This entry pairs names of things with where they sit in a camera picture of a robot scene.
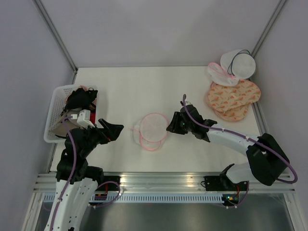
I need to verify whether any aluminium frame post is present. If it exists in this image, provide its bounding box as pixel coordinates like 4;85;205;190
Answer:
251;0;289;58
33;0;78;74

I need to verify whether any left aluminium frame post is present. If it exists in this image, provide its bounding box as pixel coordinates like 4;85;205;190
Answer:
33;0;78;74

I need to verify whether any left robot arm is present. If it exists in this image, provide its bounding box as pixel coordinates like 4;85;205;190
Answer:
45;118;124;231

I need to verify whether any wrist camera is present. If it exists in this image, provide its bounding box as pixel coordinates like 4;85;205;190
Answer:
69;109;95;129
180;100;193;107

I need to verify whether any right aluminium frame post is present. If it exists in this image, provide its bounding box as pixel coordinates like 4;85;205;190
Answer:
251;0;289;58

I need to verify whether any floral laundry bag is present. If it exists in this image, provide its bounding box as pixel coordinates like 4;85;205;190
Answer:
206;80;261;113
205;93;249;122

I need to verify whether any floral laundry bag lower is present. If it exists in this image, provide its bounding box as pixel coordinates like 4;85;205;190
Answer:
205;93;249;122

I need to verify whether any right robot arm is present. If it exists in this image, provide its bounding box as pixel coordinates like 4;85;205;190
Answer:
167;104;290;190

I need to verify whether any pink-trimmed mesh laundry bag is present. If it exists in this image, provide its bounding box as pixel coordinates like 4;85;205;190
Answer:
129;113;168;152

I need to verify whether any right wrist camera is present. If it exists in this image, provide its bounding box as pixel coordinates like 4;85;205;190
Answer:
180;100;193;107

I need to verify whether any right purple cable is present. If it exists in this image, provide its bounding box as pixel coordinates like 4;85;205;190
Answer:
182;94;298;185

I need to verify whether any black bra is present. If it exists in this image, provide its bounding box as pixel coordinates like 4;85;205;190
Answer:
64;88;98;111

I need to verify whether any red garment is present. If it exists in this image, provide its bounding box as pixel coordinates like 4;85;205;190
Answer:
90;112;96;124

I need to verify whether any beige bra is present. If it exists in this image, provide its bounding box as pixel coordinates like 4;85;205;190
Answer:
48;108;81;138

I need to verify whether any white plastic basket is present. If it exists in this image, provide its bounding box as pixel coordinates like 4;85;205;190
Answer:
44;85;79;143

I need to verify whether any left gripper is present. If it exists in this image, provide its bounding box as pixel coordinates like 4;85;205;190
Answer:
80;118;124;157

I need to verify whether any white mesh bag blue trim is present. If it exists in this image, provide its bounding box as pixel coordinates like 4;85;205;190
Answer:
220;49;256;79

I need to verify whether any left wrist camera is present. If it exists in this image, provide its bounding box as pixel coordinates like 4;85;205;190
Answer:
69;109;95;129

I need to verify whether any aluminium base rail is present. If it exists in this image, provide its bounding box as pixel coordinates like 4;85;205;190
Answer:
33;172;295;194

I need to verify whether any white mesh bag pink trim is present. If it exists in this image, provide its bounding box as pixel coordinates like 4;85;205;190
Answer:
207;62;239;87

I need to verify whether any floral laundry bag upper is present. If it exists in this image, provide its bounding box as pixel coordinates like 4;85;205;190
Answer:
206;80;261;113

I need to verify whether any white slotted cable duct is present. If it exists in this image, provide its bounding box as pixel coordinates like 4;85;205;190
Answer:
43;193;224;204

